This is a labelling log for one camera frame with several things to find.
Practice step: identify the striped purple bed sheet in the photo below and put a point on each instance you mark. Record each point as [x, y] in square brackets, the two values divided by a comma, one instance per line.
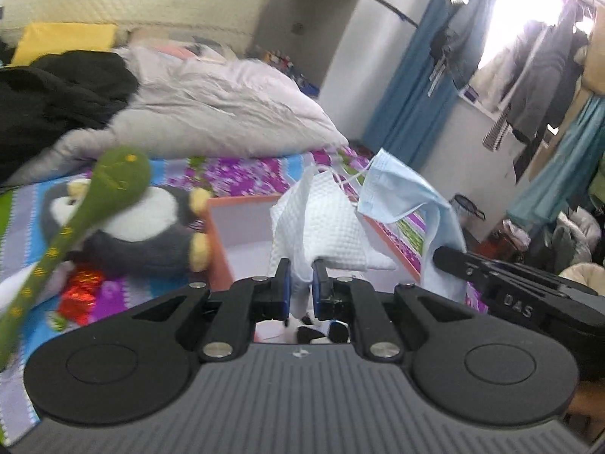
[246, 175]

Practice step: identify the beige quilted headboard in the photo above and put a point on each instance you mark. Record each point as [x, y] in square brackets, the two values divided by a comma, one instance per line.
[142, 0]

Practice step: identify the orange cardboard box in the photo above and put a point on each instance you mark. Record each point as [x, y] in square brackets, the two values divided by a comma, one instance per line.
[246, 231]

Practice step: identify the pink patterned pillow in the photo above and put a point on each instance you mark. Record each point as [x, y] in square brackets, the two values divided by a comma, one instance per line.
[179, 47]

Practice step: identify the teal hanging garment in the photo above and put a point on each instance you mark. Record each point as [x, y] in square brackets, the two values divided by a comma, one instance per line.
[562, 170]

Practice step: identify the grey white duvet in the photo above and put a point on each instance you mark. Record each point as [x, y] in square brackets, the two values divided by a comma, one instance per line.
[227, 108]

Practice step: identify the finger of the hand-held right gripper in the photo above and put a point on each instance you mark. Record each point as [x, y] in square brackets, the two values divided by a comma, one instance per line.
[453, 257]

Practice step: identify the red shiny packet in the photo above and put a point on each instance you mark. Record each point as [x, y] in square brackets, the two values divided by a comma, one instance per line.
[80, 295]

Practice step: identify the white waffle cloth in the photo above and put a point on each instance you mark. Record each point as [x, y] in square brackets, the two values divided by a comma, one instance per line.
[326, 227]

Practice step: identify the striped hanging garment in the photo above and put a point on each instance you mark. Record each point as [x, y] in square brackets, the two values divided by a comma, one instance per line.
[496, 130]

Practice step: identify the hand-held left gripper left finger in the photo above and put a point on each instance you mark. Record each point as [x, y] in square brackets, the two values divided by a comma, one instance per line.
[283, 288]

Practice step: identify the grey penguin plush toy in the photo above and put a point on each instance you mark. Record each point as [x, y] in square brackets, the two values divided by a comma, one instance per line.
[142, 231]

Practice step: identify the blue curtain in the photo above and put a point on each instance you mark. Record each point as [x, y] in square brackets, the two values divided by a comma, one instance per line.
[401, 80]

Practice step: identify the beige round cushion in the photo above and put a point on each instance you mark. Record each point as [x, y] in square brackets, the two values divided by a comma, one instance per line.
[583, 276]

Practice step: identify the yellow pillow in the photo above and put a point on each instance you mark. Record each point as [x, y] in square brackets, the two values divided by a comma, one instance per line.
[66, 40]

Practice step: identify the dark denim hanging garment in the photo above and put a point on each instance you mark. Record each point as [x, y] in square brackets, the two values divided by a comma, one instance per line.
[461, 33]

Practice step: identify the green plush snake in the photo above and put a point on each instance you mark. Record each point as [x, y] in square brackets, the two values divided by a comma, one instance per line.
[120, 175]

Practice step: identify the black clothing pile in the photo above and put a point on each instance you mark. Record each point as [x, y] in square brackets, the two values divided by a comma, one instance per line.
[61, 99]

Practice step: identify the colourful bedside clutter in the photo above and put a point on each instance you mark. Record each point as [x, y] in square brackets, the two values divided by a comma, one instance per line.
[293, 73]

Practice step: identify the grey white stuffed bags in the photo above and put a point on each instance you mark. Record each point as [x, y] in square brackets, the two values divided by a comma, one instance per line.
[574, 236]

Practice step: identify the red brown bag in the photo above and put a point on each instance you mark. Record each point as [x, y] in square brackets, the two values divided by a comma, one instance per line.
[505, 241]

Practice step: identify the blue face mask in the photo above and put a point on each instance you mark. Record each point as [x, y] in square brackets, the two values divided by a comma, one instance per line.
[401, 189]

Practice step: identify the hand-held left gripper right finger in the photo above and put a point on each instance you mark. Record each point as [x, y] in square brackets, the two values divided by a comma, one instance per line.
[319, 291]

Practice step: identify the white trash bin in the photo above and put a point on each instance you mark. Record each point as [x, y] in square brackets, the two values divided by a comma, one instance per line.
[468, 210]

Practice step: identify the person's right hand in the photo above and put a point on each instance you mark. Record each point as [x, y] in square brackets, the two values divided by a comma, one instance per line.
[588, 406]

